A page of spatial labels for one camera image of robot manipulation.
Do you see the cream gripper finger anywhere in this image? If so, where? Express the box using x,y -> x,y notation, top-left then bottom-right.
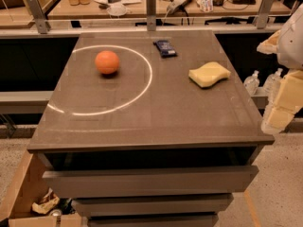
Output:
257,30 -> 280,55
261,70 -> 303,134

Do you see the white power strip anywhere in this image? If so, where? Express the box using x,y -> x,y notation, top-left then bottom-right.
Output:
167,0 -> 192,14

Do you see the blue rxbar blueberry wrapper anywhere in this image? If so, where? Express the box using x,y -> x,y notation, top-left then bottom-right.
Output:
153,40 -> 177,58

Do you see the metal bracket left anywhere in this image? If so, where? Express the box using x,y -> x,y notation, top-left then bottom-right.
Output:
27,0 -> 50,34

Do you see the orange fruit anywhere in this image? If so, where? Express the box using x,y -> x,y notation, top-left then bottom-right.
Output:
95,50 -> 119,75

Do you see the grey drawer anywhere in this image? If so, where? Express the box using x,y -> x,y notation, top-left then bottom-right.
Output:
88,214 -> 218,227
72,193 -> 233,217
44,166 -> 258,199

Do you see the clear plastic bottle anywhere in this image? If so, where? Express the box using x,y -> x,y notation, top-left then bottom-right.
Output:
243,70 -> 259,96
263,68 -> 283,95

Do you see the top grey drawer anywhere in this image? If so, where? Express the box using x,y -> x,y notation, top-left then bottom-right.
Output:
44,166 -> 258,199

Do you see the metal bracket middle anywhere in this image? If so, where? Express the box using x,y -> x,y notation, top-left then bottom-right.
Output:
146,0 -> 156,31

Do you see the clear plastic bottle left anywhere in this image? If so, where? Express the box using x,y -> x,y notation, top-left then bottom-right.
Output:
243,70 -> 259,96

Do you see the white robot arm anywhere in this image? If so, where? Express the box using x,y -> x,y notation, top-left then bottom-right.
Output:
257,4 -> 303,134

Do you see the middle grey drawer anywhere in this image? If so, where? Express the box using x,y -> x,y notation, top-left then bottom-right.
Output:
72,193 -> 233,217

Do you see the cardboard box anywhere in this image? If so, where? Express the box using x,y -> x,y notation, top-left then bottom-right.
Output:
0,151 -> 86,227

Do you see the bottom grey drawer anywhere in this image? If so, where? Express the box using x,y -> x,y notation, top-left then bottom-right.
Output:
88,214 -> 218,227

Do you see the grey drawer cabinet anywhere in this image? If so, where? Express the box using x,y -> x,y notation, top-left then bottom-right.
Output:
27,30 -> 276,227

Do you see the metal bracket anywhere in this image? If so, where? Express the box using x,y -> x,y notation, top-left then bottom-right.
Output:
254,0 -> 275,29
27,0 -> 50,34
146,0 -> 156,31

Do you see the clear plastic bottle right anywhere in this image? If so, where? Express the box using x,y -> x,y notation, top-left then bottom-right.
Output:
263,68 -> 283,95

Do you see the patterned small box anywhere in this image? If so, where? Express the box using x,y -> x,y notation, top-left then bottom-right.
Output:
196,0 -> 213,12

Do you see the white plate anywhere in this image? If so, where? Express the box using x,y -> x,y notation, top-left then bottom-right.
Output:
107,4 -> 128,17

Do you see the crumpled yellow wrapper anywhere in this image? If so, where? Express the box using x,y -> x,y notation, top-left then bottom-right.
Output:
31,189 -> 60,215

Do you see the wooden background desk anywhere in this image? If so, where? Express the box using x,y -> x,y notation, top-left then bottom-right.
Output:
46,0 -> 292,21

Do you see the yellow sponge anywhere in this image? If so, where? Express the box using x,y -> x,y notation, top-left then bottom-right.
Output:
188,61 -> 231,88

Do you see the metal bracket right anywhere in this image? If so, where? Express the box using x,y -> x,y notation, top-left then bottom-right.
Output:
254,0 -> 275,29

